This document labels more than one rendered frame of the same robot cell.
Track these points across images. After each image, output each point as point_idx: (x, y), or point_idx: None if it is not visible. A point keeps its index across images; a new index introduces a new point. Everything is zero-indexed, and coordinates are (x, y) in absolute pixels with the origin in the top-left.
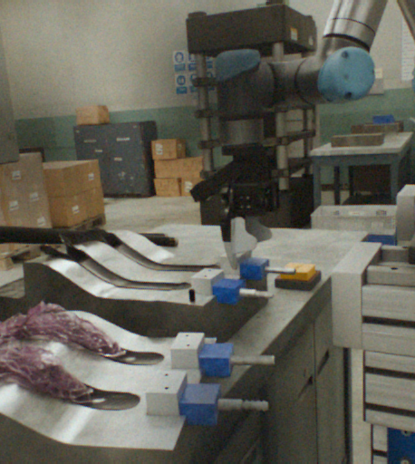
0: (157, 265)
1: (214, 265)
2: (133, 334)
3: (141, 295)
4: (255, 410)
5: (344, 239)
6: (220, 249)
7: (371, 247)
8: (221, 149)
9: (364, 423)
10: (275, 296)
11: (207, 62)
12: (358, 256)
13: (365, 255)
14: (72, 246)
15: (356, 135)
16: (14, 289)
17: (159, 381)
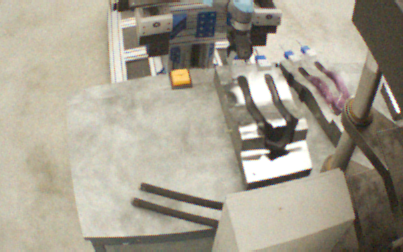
0: (247, 107)
1: (238, 79)
2: (297, 80)
3: (283, 85)
4: None
5: (86, 96)
6: (134, 152)
7: (259, 9)
8: (248, 30)
9: (51, 201)
10: (204, 82)
11: None
12: (269, 10)
13: (266, 9)
14: (285, 119)
15: None
16: (301, 158)
17: (312, 53)
